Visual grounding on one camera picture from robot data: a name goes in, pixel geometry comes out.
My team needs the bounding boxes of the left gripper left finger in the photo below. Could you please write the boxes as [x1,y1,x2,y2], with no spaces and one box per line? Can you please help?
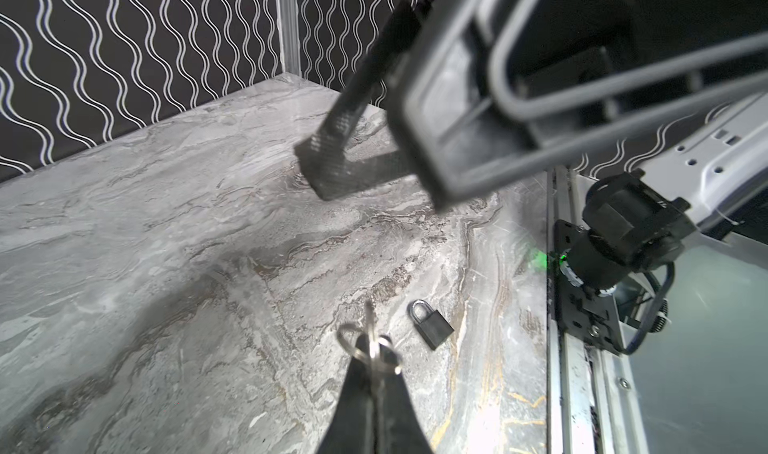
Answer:
[317,358,375,454]

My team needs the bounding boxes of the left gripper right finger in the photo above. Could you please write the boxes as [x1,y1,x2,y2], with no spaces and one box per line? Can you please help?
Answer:
[374,335,433,454]

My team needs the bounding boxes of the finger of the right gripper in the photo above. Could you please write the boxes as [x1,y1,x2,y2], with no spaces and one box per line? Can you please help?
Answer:
[317,2,420,152]
[294,135,413,201]

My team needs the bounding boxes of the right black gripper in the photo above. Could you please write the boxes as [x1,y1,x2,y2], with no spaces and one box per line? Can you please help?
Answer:
[387,0,767,208]

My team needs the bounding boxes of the silver key with ring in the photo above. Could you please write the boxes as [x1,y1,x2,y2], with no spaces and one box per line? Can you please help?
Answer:
[336,301,402,375]

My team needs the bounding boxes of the black padlock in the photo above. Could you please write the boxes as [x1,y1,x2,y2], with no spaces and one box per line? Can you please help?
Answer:
[407,299,454,351]

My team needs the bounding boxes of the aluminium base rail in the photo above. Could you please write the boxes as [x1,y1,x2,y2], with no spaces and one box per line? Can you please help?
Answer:
[546,166,649,454]

